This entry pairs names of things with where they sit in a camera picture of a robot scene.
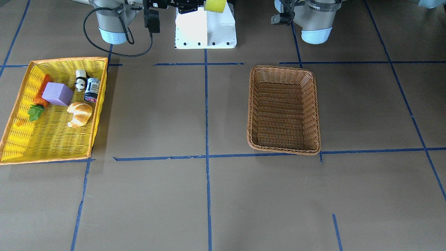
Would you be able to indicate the white camera pole base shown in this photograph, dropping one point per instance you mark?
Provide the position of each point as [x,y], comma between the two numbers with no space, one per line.
[202,29]

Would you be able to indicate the toy croissant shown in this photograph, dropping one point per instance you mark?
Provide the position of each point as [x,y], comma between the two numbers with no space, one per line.
[81,113]

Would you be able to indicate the purple foam cube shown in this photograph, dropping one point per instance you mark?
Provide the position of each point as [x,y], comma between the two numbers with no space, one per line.
[57,94]

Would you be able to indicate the yellow tape roll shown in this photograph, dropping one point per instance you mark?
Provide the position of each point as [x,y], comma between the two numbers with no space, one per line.
[216,6]

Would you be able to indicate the toy carrot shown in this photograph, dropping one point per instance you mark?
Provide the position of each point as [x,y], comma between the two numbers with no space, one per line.
[39,103]

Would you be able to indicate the small black white can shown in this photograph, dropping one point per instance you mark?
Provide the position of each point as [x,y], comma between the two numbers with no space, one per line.
[92,90]

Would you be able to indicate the yellow plastic woven basket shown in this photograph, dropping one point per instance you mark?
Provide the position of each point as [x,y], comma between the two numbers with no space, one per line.
[49,138]

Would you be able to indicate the panda figurine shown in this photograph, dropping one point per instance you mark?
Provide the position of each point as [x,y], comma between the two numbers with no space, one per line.
[81,80]

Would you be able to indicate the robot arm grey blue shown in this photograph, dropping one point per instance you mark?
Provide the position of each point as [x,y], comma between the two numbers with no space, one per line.
[115,16]
[314,16]

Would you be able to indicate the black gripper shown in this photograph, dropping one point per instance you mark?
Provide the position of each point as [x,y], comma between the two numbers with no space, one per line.
[184,5]

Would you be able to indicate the brown wicker basket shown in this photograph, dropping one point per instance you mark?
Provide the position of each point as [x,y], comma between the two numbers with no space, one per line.
[282,110]

